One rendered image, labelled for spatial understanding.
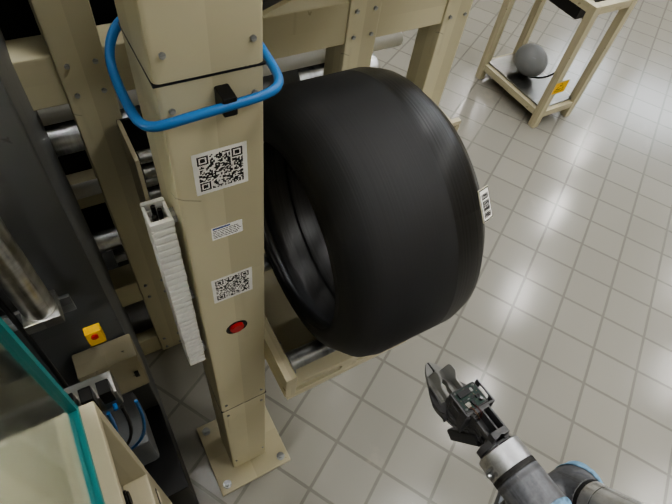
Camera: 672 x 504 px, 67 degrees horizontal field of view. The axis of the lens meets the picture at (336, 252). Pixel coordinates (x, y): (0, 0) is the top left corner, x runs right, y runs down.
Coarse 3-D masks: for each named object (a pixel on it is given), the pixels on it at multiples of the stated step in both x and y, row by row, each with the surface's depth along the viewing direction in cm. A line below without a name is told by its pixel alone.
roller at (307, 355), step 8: (304, 344) 119; (312, 344) 118; (320, 344) 118; (288, 352) 117; (296, 352) 117; (304, 352) 117; (312, 352) 117; (320, 352) 118; (328, 352) 119; (296, 360) 116; (304, 360) 117; (312, 360) 118; (296, 368) 117
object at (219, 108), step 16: (112, 32) 61; (112, 48) 61; (112, 64) 61; (272, 64) 62; (112, 80) 60; (128, 96) 59; (224, 96) 56; (256, 96) 58; (272, 96) 60; (128, 112) 57; (192, 112) 56; (208, 112) 56; (224, 112) 57; (144, 128) 56; (160, 128) 55
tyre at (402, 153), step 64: (320, 128) 82; (384, 128) 83; (448, 128) 88; (320, 192) 82; (384, 192) 80; (448, 192) 84; (320, 256) 134; (384, 256) 81; (448, 256) 87; (320, 320) 110; (384, 320) 87
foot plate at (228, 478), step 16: (208, 432) 191; (272, 432) 194; (208, 448) 188; (224, 448) 189; (272, 448) 191; (224, 464) 186; (256, 464) 187; (272, 464) 188; (224, 480) 183; (240, 480) 183
